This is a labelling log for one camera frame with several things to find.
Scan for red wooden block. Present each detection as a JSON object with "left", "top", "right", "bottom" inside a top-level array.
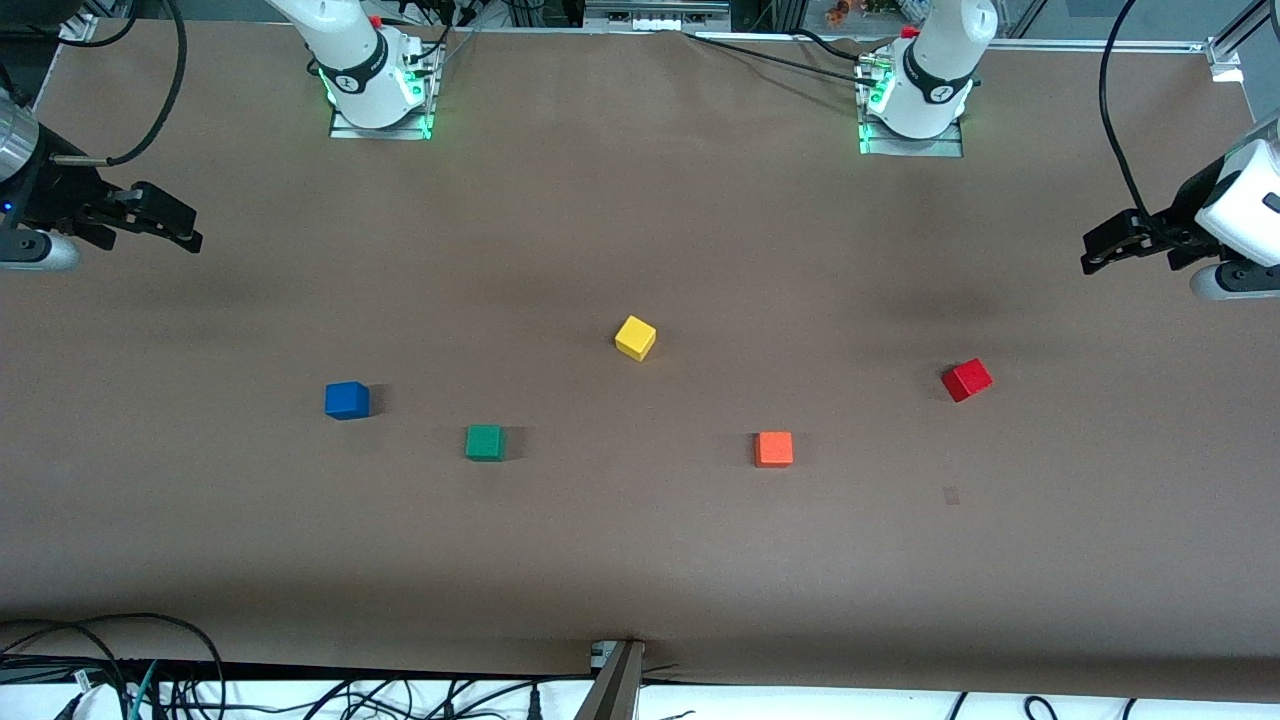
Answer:
[{"left": 941, "top": 358, "right": 994, "bottom": 403}]

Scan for yellow wooden block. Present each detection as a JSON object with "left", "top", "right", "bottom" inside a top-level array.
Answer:
[{"left": 614, "top": 315, "right": 658, "bottom": 362}]

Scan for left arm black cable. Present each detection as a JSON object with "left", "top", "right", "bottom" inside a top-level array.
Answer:
[{"left": 1099, "top": 0, "right": 1161, "bottom": 226}]

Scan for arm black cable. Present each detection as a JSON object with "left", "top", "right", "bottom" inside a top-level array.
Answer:
[
  {"left": 50, "top": 0, "right": 189, "bottom": 167},
  {"left": 1099, "top": 0, "right": 1161, "bottom": 226}
]

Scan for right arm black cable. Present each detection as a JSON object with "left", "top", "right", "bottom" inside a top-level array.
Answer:
[{"left": 50, "top": 0, "right": 189, "bottom": 167}]

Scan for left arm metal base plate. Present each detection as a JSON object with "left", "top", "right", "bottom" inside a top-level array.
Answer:
[{"left": 858, "top": 110, "right": 965, "bottom": 159}]

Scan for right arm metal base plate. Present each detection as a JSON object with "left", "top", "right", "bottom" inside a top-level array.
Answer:
[{"left": 329, "top": 100, "right": 434, "bottom": 140}]

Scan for short black table cable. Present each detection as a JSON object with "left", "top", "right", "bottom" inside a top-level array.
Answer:
[{"left": 795, "top": 28, "right": 881, "bottom": 66}]

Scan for black looping cable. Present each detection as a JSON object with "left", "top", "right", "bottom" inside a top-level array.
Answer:
[{"left": 0, "top": 612, "right": 227, "bottom": 720}]

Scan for long black table cable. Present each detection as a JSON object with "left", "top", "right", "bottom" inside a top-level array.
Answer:
[{"left": 685, "top": 32, "right": 886, "bottom": 86}]

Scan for teal cable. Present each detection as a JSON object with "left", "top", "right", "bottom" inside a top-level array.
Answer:
[{"left": 128, "top": 660, "right": 161, "bottom": 720}]

